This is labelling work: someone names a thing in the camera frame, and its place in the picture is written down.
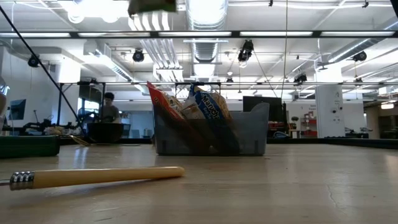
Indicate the blue white ramen packet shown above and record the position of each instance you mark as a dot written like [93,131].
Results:
[206,105]

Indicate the red yellow ramen packet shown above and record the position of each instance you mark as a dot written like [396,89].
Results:
[161,102]

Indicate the green chili shrimp ramen packet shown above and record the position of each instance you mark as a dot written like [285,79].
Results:
[152,6]

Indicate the black background robot arm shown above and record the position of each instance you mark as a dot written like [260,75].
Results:
[34,126]

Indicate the black monitor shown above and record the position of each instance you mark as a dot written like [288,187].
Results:
[248,101]

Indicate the grey translucent plastic bin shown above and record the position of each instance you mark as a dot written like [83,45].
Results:
[248,133]

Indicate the black ceiling spotlight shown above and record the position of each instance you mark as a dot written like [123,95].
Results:
[300,77]
[359,56]
[245,51]
[34,60]
[138,55]

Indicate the person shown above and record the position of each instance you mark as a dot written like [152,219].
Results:
[109,112]

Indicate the dark bowl red inside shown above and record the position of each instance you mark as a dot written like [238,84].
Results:
[104,133]

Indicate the red background shelf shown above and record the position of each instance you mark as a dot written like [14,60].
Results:
[309,132]

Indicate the green rectangular tin box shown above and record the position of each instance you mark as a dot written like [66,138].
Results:
[28,147]

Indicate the blue lit monitor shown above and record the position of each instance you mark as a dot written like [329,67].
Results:
[17,109]

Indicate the black overhead frame bar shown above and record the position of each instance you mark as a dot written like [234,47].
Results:
[235,34]

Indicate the silver ceiling air duct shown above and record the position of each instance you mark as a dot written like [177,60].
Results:
[206,18]

